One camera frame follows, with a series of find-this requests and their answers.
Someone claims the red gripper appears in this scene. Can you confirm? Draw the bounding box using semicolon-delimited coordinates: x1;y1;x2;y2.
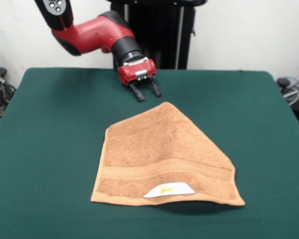
118;58;162;103

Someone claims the orange terry towel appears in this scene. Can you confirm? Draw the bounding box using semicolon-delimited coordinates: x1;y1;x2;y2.
90;101;246;207

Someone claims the dark green table cloth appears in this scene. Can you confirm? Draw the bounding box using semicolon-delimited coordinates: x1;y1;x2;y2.
0;67;299;239

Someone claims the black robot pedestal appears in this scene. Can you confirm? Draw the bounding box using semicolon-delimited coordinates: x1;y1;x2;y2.
106;0;209;70

